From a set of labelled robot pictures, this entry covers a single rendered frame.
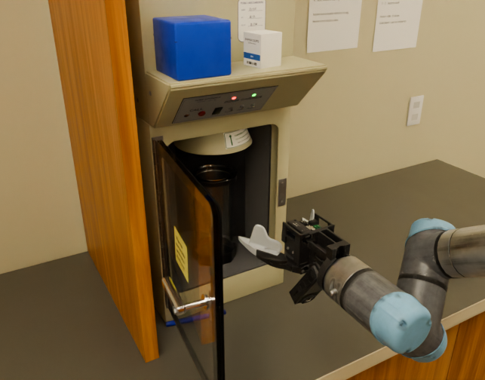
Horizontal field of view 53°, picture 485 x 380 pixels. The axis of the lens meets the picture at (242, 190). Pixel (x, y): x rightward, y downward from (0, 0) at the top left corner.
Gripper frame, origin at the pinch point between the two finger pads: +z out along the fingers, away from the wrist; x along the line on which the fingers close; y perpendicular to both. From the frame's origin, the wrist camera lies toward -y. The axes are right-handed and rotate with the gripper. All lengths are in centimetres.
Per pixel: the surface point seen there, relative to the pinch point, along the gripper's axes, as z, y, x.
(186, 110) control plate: 9.9, 23.1, 12.1
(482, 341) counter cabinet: -11, -48, -63
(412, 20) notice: 59, 28, -96
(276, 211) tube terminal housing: 16.2, -6.3, -12.0
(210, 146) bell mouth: 19.2, 11.7, 3.2
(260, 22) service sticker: 16.2, 36.2, -6.8
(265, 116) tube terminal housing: 16.2, 17.3, -8.3
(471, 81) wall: 59, 2, -135
